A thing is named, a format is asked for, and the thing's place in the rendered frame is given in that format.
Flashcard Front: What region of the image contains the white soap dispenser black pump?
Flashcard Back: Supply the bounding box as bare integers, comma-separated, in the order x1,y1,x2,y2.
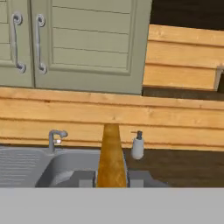
129,130,145,161

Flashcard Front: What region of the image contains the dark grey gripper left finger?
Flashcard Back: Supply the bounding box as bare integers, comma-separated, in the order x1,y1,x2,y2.
57,170,97,188

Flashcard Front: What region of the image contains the golden brown bread piece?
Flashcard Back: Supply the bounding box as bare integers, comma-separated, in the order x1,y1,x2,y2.
95,123,129,188

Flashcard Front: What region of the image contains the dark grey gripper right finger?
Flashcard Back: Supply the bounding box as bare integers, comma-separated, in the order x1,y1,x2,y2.
127,170,170,188

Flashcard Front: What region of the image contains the grey curled cupboard handle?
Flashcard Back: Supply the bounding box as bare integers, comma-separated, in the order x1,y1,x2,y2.
34,13,48,75
10,11,27,74

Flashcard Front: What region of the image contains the grey steel sink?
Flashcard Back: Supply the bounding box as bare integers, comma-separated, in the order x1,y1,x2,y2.
0,145,130,188

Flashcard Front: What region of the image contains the wide sage green cupboard door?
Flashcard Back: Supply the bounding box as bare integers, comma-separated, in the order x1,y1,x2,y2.
30,0,153,95

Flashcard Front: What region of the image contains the narrow sage green cupboard door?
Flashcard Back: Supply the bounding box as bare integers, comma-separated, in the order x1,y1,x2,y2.
0,0,35,89

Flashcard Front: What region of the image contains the grey steel tap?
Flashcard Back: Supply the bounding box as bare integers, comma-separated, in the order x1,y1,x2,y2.
47,129,69,154

